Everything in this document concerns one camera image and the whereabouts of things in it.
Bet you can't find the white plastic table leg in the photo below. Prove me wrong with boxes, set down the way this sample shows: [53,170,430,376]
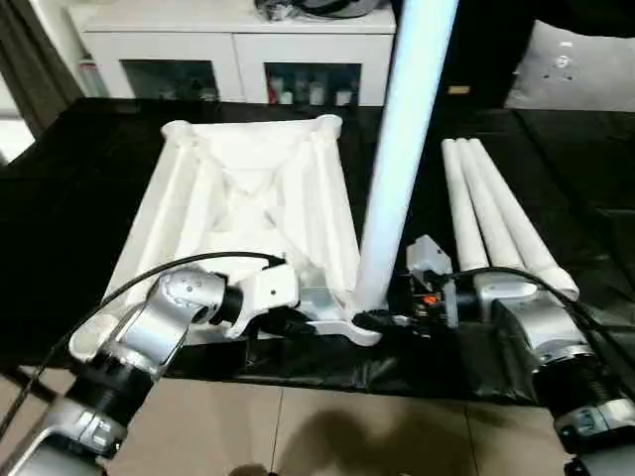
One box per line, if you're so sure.
[352,0,458,319]
[453,138,528,273]
[441,138,492,275]
[468,139,581,301]

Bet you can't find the white plastic table top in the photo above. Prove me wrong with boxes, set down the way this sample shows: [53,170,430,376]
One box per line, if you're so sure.
[68,114,384,366]

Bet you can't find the black work mat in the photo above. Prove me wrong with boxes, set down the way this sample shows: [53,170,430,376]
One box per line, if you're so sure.
[0,96,635,408]

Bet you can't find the black box with gold label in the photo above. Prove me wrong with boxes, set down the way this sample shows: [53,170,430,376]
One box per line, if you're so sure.
[431,0,538,111]

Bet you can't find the grey printed cushion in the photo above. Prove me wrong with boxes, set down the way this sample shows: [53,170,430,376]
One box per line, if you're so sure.
[503,18,635,113]

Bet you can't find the white cabinet with glass doors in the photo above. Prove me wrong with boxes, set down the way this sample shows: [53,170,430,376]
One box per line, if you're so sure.
[66,0,398,108]

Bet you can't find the grey round appliance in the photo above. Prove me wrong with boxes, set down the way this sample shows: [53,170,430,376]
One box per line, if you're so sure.
[297,0,394,19]

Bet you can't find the black tangled item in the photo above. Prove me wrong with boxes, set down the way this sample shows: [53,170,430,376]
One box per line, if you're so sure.
[253,0,300,22]

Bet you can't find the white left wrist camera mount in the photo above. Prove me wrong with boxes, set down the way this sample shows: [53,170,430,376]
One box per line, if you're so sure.
[226,261,303,342]

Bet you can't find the black metal frame leg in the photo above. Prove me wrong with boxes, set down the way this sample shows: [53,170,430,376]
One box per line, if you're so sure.
[0,365,73,404]

